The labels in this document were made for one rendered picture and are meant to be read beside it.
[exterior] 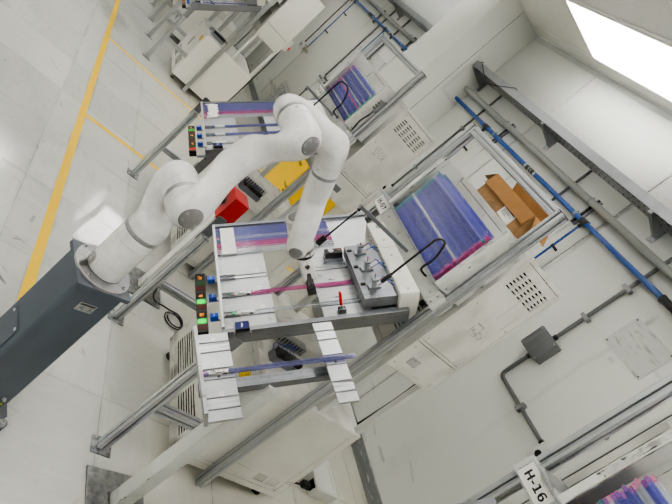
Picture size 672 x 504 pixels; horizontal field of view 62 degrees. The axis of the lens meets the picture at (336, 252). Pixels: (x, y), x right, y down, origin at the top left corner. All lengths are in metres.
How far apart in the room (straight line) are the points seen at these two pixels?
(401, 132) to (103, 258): 2.14
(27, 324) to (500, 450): 2.57
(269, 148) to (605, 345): 2.45
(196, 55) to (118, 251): 4.87
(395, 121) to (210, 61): 3.42
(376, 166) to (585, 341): 1.59
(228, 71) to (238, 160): 4.95
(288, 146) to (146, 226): 0.47
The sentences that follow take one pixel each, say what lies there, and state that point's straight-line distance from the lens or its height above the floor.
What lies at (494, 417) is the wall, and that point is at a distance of 3.59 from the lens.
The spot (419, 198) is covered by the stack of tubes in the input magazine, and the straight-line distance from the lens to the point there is 2.48.
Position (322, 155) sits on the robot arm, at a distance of 1.71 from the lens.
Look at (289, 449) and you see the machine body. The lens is 2.68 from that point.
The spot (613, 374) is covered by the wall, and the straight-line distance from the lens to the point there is 3.43.
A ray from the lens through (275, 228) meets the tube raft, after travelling 2.56.
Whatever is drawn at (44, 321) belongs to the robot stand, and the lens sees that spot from 1.89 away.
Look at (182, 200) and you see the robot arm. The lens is 1.59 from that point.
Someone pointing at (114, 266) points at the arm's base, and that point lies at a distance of 1.77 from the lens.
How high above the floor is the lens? 1.70
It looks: 14 degrees down
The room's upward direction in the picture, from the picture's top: 51 degrees clockwise
